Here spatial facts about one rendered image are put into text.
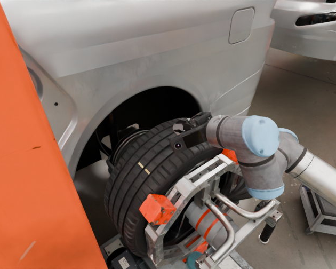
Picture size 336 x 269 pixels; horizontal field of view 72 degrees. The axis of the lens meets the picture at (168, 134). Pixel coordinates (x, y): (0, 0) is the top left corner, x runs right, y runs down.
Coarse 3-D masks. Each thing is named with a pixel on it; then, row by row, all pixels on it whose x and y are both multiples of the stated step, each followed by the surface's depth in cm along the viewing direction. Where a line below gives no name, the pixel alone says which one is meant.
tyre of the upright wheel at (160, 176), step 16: (160, 128) 96; (144, 144) 93; (160, 144) 90; (208, 144) 90; (128, 160) 92; (144, 160) 88; (160, 160) 85; (176, 160) 83; (192, 160) 86; (112, 176) 94; (128, 176) 88; (144, 176) 84; (160, 176) 81; (176, 176) 84; (112, 192) 93; (128, 192) 87; (144, 192) 82; (160, 192) 83; (224, 192) 126; (112, 208) 94; (128, 208) 86; (128, 224) 86; (144, 224) 88; (128, 240) 89; (144, 240) 94; (176, 240) 117; (144, 256) 102
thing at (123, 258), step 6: (114, 252) 134; (120, 252) 134; (126, 252) 130; (108, 258) 133; (114, 258) 132; (120, 258) 128; (126, 258) 128; (132, 258) 128; (108, 264) 133; (114, 264) 125; (120, 264) 125; (126, 264) 125; (132, 264) 125
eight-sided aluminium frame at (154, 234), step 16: (224, 160) 90; (192, 176) 84; (208, 176) 84; (240, 176) 107; (176, 192) 82; (192, 192) 80; (160, 240) 83; (192, 240) 120; (160, 256) 92; (176, 256) 104
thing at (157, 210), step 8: (152, 200) 75; (160, 200) 77; (168, 200) 81; (144, 208) 76; (152, 208) 75; (160, 208) 73; (168, 208) 75; (176, 208) 79; (144, 216) 76; (152, 216) 74; (160, 216) 74; (168, 216) 78; (152, 224) 73; (160, 224) 77
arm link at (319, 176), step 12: (288, 132) 67; (288, 144) 64; (288, 156) 62; (300, 156) 63; (312, 156) 63; (288, 168) 64; (300, 168) 63; (312, 168) 62; (324, 168) 61; (300, 180) 65; (312, 180) 62; (324, 180) 61; (324, 192) 62
